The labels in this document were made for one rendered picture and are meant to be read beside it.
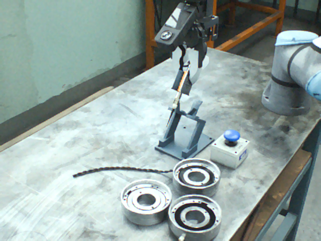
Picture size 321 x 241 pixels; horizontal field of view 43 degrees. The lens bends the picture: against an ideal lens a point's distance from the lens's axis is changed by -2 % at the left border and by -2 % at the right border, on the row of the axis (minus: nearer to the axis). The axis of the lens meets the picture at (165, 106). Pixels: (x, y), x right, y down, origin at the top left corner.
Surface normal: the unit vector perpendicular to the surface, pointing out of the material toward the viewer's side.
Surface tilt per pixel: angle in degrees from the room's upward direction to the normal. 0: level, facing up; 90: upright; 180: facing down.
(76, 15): 90
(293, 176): 0
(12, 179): 0
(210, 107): 0
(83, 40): 90
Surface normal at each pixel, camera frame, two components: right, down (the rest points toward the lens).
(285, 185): 0.02, -0.87
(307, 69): -0.89, -0.14
